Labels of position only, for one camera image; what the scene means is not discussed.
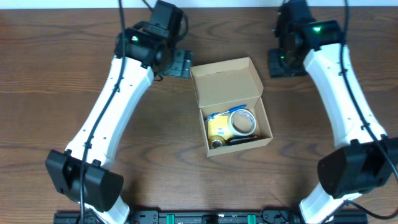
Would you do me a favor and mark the cardboard box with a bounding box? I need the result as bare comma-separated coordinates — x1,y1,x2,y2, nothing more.
190,57,273,157

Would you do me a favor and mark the yellow clear tape roll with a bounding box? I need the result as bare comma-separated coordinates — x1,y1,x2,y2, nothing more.
208,136,227,149

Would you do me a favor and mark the white masking tape roll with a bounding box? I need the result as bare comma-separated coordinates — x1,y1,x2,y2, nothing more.
228,109,257,136

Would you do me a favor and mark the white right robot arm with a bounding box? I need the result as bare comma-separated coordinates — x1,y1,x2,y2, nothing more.
268,0,397,223

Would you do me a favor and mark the yellow sticky note pad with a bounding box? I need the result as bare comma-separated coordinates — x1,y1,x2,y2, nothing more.
207,116,233,140

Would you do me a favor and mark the blue white marker pen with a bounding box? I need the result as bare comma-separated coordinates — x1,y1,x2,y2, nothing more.
226,135,257,146

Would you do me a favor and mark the black mounting rail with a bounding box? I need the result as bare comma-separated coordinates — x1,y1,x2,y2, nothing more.
53,210,369,224

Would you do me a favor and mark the blue ballpoint pen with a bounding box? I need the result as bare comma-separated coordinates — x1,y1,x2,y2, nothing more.
204,105,246,121

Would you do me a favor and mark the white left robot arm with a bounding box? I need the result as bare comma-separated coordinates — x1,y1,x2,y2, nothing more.
45,1,193,223

